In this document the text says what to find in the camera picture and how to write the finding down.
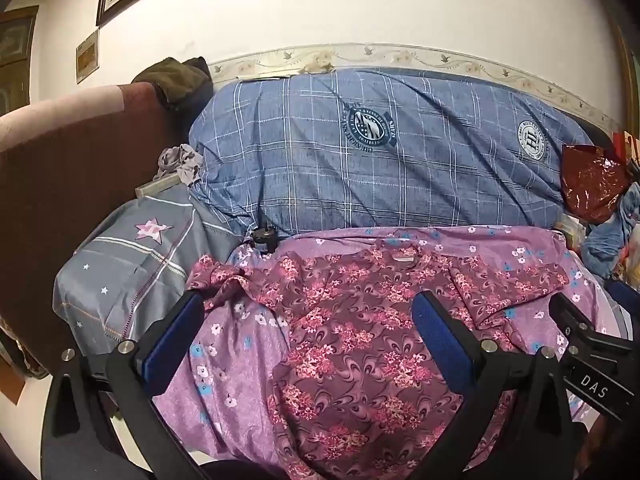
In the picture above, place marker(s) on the crumpled grey cloth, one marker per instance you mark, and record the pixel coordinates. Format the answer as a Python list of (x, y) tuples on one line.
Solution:
[(181, 162)]

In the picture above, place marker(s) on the maroon floral shirt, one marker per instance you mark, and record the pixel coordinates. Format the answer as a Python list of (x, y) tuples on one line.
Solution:
[(360, 320)]

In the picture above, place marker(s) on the light blue denim cloth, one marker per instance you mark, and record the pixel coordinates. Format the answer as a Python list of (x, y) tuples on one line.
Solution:
[(612, 237)]

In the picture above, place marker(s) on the grey star pillow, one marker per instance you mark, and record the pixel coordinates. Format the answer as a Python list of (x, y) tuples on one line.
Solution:
[(130, 270)]

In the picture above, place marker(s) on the brown headboard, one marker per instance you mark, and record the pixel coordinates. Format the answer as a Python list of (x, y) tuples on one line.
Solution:
[(65, 170)]

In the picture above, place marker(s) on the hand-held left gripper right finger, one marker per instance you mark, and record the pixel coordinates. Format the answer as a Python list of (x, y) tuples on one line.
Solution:
[(440, 335)]

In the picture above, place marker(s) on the dark green cloth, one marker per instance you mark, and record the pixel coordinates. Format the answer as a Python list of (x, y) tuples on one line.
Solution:
[(175, 82)]

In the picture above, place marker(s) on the blue plaid quilt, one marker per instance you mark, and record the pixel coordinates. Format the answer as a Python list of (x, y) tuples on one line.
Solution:
[(400, 160)]

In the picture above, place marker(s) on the pale flat box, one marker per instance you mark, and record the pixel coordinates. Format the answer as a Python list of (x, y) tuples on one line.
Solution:
[(156, 187)]

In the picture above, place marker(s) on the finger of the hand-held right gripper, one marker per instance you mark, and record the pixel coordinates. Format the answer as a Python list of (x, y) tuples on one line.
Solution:
[(572, 317)]

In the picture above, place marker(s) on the dark framed picture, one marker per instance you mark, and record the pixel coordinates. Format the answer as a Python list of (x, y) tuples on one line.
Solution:
[(14, 57)]

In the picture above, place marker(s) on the small wall plaque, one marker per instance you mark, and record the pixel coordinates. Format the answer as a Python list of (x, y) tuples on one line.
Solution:
[(87, 56)]

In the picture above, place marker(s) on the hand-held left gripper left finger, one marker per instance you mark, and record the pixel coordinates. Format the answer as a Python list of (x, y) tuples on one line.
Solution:
[(172, 332)]

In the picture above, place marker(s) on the black charger plug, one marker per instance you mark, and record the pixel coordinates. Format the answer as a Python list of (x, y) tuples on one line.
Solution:
[(262, 237)]

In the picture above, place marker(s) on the red plastic bag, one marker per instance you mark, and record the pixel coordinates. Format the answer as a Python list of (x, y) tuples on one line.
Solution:
[(592, 182)]

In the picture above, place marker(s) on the purple floral bedsheet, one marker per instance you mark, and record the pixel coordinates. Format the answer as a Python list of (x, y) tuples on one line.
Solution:
[(235, 360)]

